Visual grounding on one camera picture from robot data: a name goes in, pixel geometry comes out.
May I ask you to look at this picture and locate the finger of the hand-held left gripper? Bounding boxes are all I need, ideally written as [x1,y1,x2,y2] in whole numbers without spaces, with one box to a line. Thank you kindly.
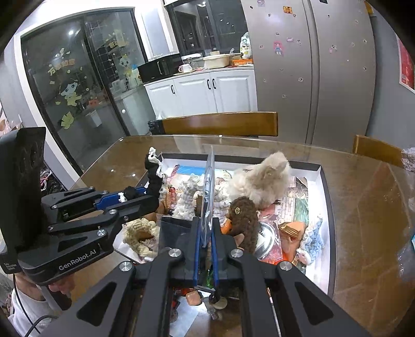
[41,186,148,224]
[47,194,160,242]

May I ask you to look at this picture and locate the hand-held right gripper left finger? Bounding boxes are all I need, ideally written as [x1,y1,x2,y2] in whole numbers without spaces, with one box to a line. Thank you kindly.
[39,216,201,337]

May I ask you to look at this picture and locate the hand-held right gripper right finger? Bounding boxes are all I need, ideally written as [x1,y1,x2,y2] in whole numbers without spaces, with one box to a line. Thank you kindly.
[211,218,372,337]

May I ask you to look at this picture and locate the black crochet item white trim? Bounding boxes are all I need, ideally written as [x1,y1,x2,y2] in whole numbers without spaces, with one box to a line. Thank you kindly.
[118,146,167,203]

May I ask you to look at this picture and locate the clear bag with cartoon print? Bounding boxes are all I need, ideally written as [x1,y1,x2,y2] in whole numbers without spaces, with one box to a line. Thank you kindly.
[199,146,217,251]

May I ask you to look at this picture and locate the black cardboard box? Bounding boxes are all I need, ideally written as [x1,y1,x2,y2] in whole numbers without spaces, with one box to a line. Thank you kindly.
[134,152,336,299]

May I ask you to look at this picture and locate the person's left forearm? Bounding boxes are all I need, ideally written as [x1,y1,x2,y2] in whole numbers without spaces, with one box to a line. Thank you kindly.
[6,285,65,337]

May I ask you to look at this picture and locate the person's left hand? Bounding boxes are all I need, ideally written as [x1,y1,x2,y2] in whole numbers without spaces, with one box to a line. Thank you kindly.
[49,275,74,296]

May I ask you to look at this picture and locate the cream crochet doll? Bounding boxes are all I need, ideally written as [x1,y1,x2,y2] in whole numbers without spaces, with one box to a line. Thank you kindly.
[122,219,161,263]

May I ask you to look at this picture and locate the brown plush monkey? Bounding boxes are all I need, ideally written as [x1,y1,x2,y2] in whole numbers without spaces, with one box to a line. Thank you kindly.
[224,196,260,253]

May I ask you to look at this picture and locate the white crochet doll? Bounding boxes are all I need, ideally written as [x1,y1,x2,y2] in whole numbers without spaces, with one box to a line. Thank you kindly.
[173,177,197,219]

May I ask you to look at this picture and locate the silver foil bag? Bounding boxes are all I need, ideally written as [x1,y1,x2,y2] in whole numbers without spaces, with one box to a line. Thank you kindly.
[254,220,281,260]

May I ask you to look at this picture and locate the orange snack packet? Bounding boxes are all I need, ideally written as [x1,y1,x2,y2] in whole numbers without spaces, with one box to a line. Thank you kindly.
[280,222,305,250]

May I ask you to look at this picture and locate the thin pen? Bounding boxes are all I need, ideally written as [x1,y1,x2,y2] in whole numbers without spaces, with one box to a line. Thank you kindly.
[267,287,280,337]

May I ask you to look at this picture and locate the white trash bin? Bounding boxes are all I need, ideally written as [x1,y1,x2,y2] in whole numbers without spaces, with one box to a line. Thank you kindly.
[85,109,102,128]

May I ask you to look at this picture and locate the beige plush toy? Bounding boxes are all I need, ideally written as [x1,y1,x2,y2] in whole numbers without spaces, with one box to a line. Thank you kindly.
[229,152,292,208]

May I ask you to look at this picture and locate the brick pattern packet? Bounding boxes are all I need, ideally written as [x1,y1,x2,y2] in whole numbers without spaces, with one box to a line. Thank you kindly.
[275,194,307,224]

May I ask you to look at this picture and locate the blue white crochet item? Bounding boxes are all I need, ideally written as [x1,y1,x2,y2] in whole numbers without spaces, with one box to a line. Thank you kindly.
[296,216,325,266]

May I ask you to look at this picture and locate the wooden chair back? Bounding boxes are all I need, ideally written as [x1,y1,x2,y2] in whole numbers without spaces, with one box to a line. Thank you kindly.
[161,112,279,137]

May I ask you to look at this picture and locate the wooden chair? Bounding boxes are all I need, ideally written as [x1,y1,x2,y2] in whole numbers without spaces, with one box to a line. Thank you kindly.
[353,134,404,169]
[161,112,279,137]

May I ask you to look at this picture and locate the glass sliding door with stickers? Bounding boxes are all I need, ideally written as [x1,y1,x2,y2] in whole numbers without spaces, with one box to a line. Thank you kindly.
[21,9,156,169]

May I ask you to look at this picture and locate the white kitchen cabinets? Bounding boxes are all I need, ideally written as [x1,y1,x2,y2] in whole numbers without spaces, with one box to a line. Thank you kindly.
[144,66,258,119]

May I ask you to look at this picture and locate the black microwave oven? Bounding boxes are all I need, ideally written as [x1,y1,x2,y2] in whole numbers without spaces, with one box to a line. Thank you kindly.
[138,53,184,84]

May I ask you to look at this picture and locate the cream basin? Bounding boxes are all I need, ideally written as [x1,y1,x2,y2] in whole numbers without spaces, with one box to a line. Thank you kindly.
[203,54,231,69]

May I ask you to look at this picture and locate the white cartoon printed bag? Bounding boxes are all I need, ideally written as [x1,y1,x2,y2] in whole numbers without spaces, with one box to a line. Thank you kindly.
[240,32,253,59]

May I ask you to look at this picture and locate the grey refrigerator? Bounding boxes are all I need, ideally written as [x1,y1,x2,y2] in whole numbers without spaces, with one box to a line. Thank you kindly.
[240,0,377,145]

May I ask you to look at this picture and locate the clear plastic bag red contents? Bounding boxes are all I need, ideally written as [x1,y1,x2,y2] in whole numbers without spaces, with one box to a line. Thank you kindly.
[401,144,415,169]

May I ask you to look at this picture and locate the bundle of cables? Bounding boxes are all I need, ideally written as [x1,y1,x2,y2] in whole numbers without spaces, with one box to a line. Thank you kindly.
[39,167,65,198]

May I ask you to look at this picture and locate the black cable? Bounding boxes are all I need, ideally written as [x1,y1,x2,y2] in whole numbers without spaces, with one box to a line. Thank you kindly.
[12,275,56,328]

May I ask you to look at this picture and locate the red wall poster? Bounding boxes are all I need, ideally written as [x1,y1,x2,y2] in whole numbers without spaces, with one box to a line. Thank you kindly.
[396,32,415,89]

